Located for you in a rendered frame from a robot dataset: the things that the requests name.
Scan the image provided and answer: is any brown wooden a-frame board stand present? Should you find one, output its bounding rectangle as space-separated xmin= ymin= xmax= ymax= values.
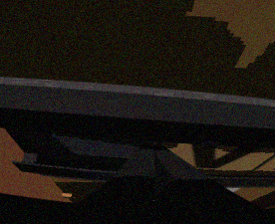
xmin=0 ymin=0 xmax=275 ymax=204

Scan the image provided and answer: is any white paper card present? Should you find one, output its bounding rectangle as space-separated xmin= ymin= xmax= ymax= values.
xmin=226 ymin=187 xmax=241 ymax=192

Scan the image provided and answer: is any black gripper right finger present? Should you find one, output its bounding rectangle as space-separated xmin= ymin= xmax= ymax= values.
xmin=152 ymin=144 xmax=275 ymax=224

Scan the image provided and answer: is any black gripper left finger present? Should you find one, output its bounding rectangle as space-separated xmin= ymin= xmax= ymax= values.
xmin=0 ymin=143 xmax=160 ymax=224

